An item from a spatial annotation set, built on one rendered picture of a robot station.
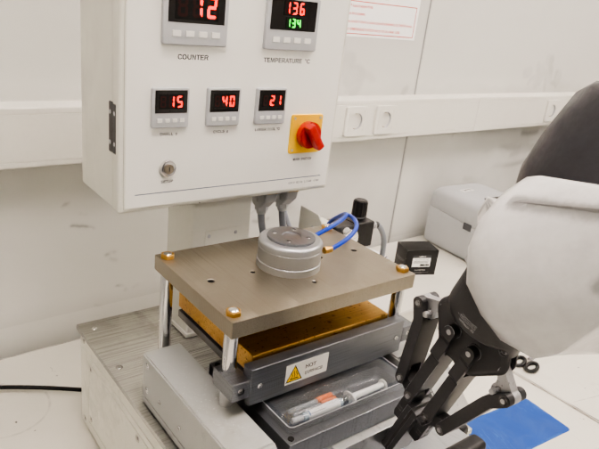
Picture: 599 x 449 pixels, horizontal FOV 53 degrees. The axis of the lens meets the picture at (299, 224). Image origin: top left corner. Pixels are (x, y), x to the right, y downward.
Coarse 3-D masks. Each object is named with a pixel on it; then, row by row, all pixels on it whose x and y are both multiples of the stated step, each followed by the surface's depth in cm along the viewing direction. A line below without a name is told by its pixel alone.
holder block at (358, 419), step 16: (240, 400) 68; (384, 400) 70; (256, 416) 66; (336, 416) 66; (352, 416) 66; (368, 416) 68; (384, 416) 70; (272, 432) 63; (304, 432) 63; (320, 432) 63; (336, 432) 65; (352, 432) 67; (288, 448) 61; (304, 448) 63; (320, 448) 64
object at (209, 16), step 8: (176, 0) 67; (184, 0) 67; (192, 0) 68; (200, 0) 68; (208, 0) 69; (216, 0) 70; (176, 8) 67; (184, 8) 68; (192, 8) 68; (200, 8) 69; (208, 8) 69; (216, 8) 70; (176, 16) 67; (184, 16) 68; (192, 16) 68; (200, 16) 69; (208, 16) 70; (216, 16) 70
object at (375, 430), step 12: (384, 420) 70; (360, 432) 62; (372, 432) 62; (384, 432) 63; (432, 432) 69; (456, 432) 70; (336, 444) 60; (348, 444) 60; (360, 444) 61; (372, 444) 62; (420, 444) 67; (432, 444) 67; (444, 444) 68
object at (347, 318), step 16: (192, 304) 74; (368, 304) 78; (192, 320) 75; (208, 320) 71; (304, 320) 72; (320, 320) 73; (336, 320) 73; (352, 320) 73; (368, 320) 74; (208, 336) 72; (256, 336) 68; (272, 336) 68; (288, 336) 68; (304, 336) 69; (320, 336) 70; (240, 352) 66; (256, 352) 65; (272, 352) 66; (240, 368) 67
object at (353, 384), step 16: (352, 368) 74; (368, 368) 74; (384, 368) 74; (320, 384) 70; (336, 384) 70; (352, 384) 70; (368, 384) 71; (384, 384) 71; (272, 400) 66; (288, 400) 66; (304, 400) 67; (320, 400) 67; (336, 400) 67; (352, 400) 68; (288, 416) 64; (304, 416) 64
